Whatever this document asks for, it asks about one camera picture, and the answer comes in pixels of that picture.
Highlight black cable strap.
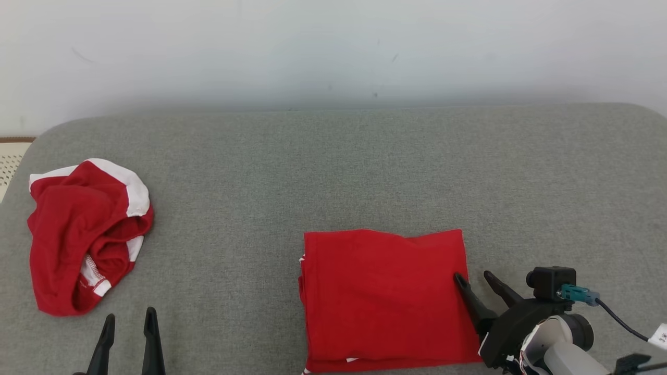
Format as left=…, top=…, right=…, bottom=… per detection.
left=607, top=353, right=667, bottom=375

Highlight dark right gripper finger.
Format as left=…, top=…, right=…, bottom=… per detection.
left=483, top=270, right=524, bottom=308
left=453, top=272, right=499, bottom=339

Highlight red shorts with white band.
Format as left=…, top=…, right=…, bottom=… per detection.
left=27, top=158, right=155, bottom=317

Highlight red white twisted wires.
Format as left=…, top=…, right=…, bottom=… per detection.
left=499, top=353, right=528, bottom=375

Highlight red jersey with number print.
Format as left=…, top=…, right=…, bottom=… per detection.
left=299, top=228, right=483, bottom=374

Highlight white cable label tag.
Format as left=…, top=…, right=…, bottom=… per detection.
left=648, top=323, right=667, bottom=351

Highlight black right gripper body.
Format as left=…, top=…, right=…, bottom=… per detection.
left=478, top=298, right=574, bottom=370

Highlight cream perforated laundry basket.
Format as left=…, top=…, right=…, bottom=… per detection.
left=0, top=136, right=36, bottom=204

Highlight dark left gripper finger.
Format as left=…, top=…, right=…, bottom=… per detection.
left=142, top=307, right=166, bottom=375
left=86, top=314, right=116, bottom=375

